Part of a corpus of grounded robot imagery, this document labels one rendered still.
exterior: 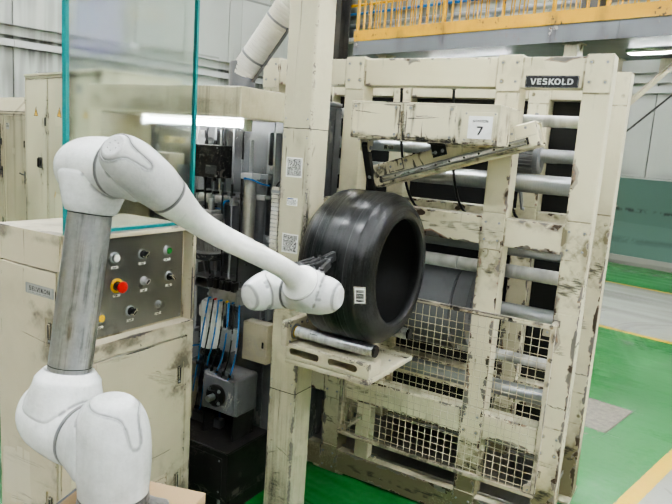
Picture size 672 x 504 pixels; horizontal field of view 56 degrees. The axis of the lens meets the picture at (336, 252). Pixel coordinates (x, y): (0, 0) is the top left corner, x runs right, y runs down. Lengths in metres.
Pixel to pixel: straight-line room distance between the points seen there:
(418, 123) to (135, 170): 1.32
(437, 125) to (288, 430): 1.33
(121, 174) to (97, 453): 0.58
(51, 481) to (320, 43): 1.78
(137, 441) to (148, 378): 0.97
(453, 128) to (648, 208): 8.97
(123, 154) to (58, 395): 0.57
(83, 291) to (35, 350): 0.80
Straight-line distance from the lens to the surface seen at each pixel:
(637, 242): 11.29
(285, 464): 2.70
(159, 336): 2.42
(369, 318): 2.15
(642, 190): 11.24
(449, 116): 2.39
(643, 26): 7.49
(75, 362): 1.59
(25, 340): 2.37
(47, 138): 6.33
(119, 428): 1.45
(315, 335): 2.33
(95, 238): 1.55
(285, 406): 2.60
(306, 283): 1.65
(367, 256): 2.08
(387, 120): 2.50
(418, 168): 2.58
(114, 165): 1.40
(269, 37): 2.89
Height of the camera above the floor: 1.60
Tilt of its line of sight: 10 degrees down
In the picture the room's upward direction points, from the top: 4 degrees clockwise
